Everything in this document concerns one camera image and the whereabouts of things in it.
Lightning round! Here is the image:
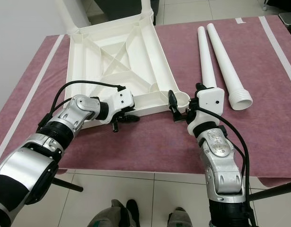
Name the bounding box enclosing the white plastic children table top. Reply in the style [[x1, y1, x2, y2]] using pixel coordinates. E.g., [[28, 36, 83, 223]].
[[67, 13, 191, 127]]

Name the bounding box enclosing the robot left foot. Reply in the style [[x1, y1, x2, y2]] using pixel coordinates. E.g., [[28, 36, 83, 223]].
[[93, 199, 141, 227]]

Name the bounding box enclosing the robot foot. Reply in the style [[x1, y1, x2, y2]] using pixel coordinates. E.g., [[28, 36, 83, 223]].
[[93, 199, 141, 227], [167, 207, 195, 227]]

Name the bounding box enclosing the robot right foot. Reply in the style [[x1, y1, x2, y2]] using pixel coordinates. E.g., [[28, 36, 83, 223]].
[[167, 207, 195, 227]]

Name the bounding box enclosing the silver black trash bin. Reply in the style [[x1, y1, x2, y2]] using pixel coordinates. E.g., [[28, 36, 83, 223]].
[[278, 12, 291, 34]]

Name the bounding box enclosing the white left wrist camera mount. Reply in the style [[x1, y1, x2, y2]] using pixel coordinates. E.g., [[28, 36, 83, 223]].
[[107, 89, 136, 114]]

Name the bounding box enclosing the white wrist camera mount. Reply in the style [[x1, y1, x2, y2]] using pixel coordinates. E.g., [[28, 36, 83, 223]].
[[107, 89, 136, 114], [187, 87, 226, 135]]

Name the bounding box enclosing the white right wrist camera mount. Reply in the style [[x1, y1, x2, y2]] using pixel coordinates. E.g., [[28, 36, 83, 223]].
[[187, 87, 226, 135]]

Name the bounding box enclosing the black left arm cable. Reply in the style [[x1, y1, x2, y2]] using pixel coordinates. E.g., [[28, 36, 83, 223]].
[[39, 80, 127, 138]]

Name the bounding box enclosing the black metal table frame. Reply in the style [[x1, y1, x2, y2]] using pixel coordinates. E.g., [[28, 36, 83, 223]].
[[53, 176, 291, 201]]

